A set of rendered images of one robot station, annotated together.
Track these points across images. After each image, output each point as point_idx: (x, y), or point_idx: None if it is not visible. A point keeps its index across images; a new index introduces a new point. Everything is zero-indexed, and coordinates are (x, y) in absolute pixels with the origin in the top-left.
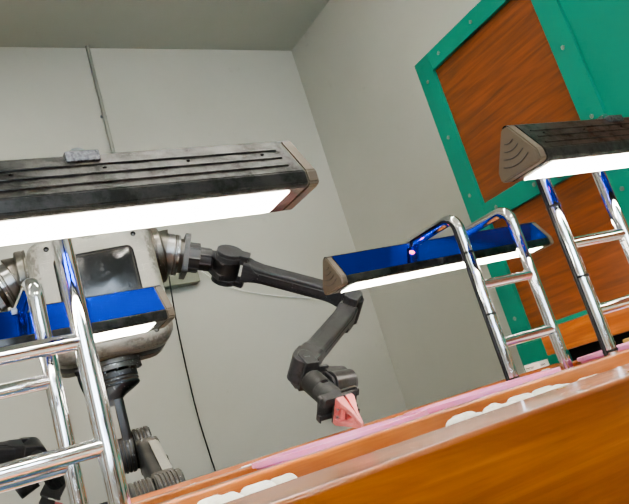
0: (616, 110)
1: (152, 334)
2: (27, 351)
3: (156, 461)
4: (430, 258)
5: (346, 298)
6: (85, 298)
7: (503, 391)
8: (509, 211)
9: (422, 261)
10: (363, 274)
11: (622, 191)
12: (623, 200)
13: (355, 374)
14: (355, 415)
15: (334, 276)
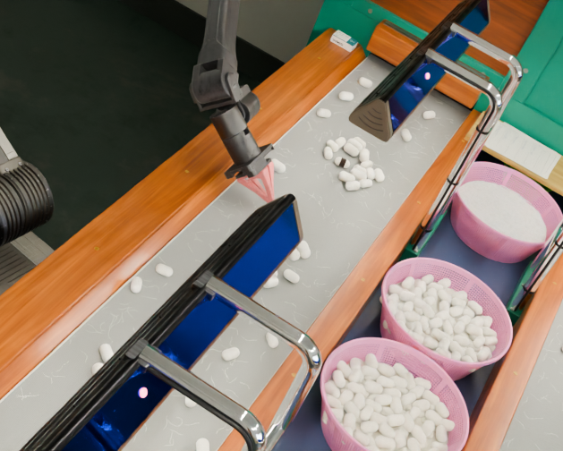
0: None
1: None
2: None
3: None
4: (434, 83)
5: None
6: (252, 245)
7: (517, 404)
8: (522, 72)
9: (430, 90)
10: (400, 125)
11: None
12: (557, 8)
13: (260, 106)
14: (271, 191)
15: (380, 127)
